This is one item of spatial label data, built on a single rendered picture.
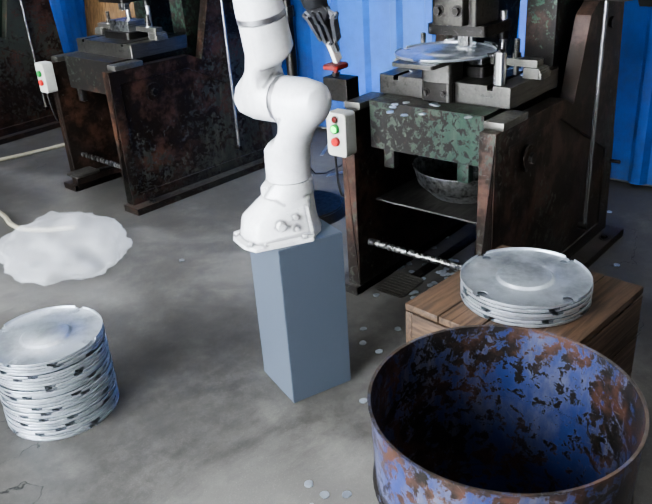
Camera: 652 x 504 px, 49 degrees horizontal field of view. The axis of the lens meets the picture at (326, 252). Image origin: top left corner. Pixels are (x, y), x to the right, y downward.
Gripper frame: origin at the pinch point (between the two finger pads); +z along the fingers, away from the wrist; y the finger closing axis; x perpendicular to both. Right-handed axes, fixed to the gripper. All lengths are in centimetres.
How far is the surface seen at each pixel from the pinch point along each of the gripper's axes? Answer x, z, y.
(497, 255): -42, 23, 72
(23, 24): 43, 34, -294
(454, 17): 14.6, -3.7, 35.3
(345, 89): -7.1, 8.4, 6.0
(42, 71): -15, 14, -168
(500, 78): 6, 9, 52
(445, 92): 0.1, 11.2, 36.6
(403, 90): 2.3, 14.2, 19.7
